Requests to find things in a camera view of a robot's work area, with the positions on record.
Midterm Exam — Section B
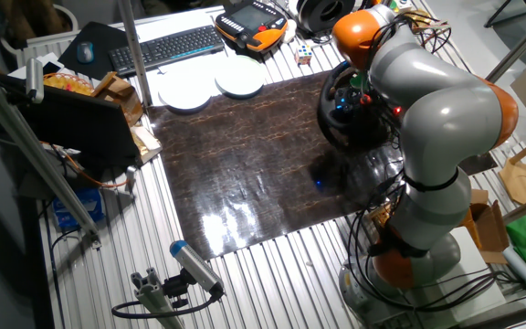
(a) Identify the black racing steering wheel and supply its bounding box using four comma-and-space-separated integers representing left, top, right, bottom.
316, 61, 399, 147

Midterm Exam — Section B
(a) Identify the black steering wheel base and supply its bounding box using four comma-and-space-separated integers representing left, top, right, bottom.
349, 122, 399, 150

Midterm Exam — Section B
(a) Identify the dark brown marble mat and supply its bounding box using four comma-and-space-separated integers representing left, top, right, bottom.
147, 70, 500, 261

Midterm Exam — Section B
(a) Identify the white plate with green rim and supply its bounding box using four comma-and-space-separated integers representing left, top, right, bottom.
214, 55, 267, 100

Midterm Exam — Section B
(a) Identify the white round plate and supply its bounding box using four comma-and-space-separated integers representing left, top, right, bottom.
157, 54, 221, 95
157, 72, 213, 113

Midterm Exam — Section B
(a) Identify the Rubik's cube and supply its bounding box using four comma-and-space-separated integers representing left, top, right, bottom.
294, 44, 313, 66

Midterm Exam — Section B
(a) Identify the white yellow packet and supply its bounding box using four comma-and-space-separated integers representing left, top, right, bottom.
130, 125, 163, 165

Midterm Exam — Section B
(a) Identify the orange black teach pendant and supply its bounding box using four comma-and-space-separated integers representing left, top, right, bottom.
215, 0, 289, 54

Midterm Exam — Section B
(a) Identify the black computer keyboard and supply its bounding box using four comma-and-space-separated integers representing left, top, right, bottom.
107, 25, 226, 78

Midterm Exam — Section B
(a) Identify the black filament spool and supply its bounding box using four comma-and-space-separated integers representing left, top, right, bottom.
297, 0, 358, 36

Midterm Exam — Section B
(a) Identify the black laptop screen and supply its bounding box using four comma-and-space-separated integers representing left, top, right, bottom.
18, 84, 141, 168

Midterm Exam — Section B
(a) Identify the blue tissue pack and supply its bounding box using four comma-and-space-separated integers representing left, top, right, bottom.
51, 186, 105, 232

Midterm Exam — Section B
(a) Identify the black mouse pad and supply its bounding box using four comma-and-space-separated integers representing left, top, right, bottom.
57, 21, 130, 81

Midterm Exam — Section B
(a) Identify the blue grey computer mouse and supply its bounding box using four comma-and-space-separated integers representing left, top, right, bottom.
76, 41, 95, 65

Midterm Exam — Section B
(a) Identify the gold shiny object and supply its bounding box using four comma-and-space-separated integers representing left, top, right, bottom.
402, 8, 433, 33

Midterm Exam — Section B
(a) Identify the open brown cardboard box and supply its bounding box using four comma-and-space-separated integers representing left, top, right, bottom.
457, 187, 510, 266

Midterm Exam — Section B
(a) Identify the small white box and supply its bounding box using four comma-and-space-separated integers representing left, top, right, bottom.
6, 51, 66, 81

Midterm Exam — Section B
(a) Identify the white paper roll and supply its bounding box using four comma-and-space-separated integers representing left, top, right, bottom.
502, 246, 526, 298

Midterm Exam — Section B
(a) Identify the silver camera with blue cap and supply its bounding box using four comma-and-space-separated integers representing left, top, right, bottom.
169, 239, 226, 296

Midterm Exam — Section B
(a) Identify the black camera ball mount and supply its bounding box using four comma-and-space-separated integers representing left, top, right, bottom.
162, 269, 194, 310

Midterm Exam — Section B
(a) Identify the orange cable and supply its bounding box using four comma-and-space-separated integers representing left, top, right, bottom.
38, 139, 132, 189

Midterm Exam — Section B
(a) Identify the aluminium profile camera mount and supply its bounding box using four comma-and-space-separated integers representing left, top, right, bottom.
130, 268, 186, 329

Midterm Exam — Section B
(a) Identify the aluminium profile post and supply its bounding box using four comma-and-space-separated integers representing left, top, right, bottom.
481, 2, 526, 86
116, 0, 153, 109

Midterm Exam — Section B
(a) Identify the black camera cable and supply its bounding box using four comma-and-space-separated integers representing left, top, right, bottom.
110, 285, 226, 320

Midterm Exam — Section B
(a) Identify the slanted aluminium frame pole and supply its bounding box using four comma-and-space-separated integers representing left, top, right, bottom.
0, 63, 102, 248

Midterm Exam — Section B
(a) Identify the silver depth camera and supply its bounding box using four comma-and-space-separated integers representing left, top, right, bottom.
25, 58, 46, 104

